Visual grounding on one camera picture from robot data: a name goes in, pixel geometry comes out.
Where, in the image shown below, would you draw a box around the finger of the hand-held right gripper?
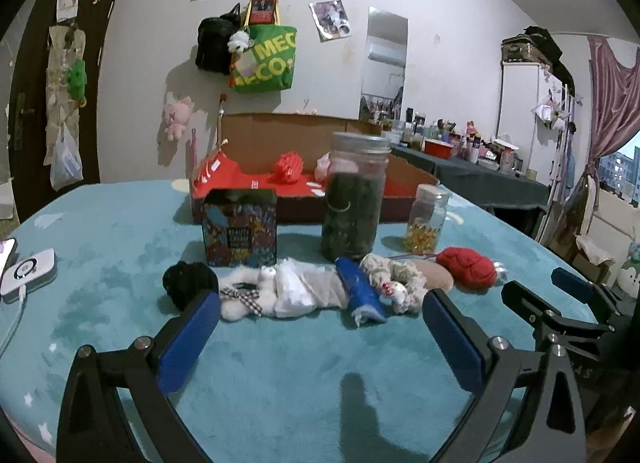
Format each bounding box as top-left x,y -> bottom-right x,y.
501,280 -> 616,344
551,267 -> 631,314

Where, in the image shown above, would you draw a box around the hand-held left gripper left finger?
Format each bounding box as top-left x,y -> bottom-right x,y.
57,288 -> 223,463

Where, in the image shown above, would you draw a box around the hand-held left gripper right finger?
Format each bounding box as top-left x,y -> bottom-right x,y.
422,287 -> 588,463

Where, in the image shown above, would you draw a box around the black scrunchie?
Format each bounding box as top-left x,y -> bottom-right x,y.
162,262 -> 219,311

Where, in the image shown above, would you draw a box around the white plush toy checked bow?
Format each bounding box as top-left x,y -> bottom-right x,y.
220,265 -> 281,321

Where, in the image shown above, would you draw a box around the red rabbit towel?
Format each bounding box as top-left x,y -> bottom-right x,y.
390,246 -> 508,290

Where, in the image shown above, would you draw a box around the beige round pad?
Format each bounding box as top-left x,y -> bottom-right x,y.
415,260 -> 455,292

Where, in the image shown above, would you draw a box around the cream fluffy scrunchie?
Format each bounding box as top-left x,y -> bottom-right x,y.
360,253 -> 430,315

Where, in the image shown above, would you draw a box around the blue soft tube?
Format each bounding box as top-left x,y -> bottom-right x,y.
335,257 -> 387,326

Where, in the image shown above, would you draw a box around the cardboard box with red lining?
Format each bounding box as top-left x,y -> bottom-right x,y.
189,113 -> 440,225

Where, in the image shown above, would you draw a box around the grey plush toy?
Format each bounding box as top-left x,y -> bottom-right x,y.
617,243 -> 640,299

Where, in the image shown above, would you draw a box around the small glass jar yellow capsules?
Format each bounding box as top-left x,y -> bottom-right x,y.
404,184 -> 450,254

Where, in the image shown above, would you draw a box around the window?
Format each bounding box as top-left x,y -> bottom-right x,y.
597,130 -> 640,209

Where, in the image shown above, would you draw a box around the colourful printed box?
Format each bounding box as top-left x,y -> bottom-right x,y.
201,190 -> 278,268

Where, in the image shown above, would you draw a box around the table with dark cloth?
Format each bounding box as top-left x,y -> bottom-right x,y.
390,143 -> 551,239

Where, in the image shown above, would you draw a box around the white coat rack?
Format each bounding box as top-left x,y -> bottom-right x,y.
532,68 -> 581,204

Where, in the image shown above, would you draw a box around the row of cosmetic bottles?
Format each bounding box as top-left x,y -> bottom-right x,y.
395,108 -> 538,179

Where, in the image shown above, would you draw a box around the large glass jar green contents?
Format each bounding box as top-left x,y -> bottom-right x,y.
320,132 -> 392,262

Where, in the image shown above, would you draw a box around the white power bank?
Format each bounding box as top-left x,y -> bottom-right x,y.
0,248 -> 58,303

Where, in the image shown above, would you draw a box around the red container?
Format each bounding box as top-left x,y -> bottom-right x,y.
424,139 -> 455,159

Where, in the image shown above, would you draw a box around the pink curtain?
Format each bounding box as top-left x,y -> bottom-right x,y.
565,34 -> 640,224

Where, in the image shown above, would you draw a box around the smartphone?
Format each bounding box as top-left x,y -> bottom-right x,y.
0,238 -> 18,271

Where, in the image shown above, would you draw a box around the red knitted ball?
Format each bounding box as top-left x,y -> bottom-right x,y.
271,152 -> 306,185

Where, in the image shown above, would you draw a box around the white plastic bag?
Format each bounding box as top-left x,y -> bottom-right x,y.
49,120 -> 83,191

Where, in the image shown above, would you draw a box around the pink plush toy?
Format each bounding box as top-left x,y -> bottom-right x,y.
162,93 -> 195,141

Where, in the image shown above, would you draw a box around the dark storage bag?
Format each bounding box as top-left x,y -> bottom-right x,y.
501,26 -> 566,64

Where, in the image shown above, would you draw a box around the green plush toy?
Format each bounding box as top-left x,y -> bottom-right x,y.
67,59 -> 88,106

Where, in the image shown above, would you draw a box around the green tote bag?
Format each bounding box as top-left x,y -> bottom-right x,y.
229,23 -> 298,94

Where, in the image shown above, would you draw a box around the beige hanging organizer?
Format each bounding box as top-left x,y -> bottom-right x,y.
44,23 -> 86,189

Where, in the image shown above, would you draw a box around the black bag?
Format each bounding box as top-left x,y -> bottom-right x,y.
195,3 -> 243,75

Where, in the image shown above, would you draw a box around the small white plush charm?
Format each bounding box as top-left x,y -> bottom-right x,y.
227,29 -> 251,54

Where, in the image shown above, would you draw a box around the dark brown door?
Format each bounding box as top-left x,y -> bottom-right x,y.
7,0 -> 131,224

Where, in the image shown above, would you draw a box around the white cable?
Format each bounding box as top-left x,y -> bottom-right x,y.
0,288 -> 28,359

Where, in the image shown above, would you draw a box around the door handle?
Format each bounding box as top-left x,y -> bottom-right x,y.
14,93 -> 28,154

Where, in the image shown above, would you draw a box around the wall mirror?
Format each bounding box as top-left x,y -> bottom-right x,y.
358,6 -> 409,126

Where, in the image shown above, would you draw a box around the photo wall poster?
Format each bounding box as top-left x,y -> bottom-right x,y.
309,0 -> 353,42

